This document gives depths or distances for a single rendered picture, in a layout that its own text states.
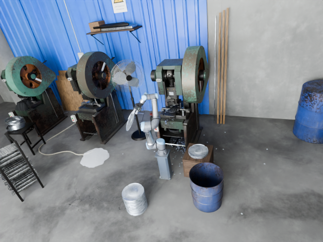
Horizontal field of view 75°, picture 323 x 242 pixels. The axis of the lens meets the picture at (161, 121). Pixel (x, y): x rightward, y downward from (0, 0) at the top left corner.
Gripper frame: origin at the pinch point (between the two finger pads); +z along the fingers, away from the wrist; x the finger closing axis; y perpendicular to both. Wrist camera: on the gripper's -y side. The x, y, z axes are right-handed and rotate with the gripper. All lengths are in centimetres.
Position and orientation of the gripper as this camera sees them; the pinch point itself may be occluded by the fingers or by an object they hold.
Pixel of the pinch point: (133, 113)
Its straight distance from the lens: 301.3
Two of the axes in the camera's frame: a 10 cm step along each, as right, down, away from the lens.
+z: -5.6, 8.1, 1.9
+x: 7.5, 4.0, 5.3
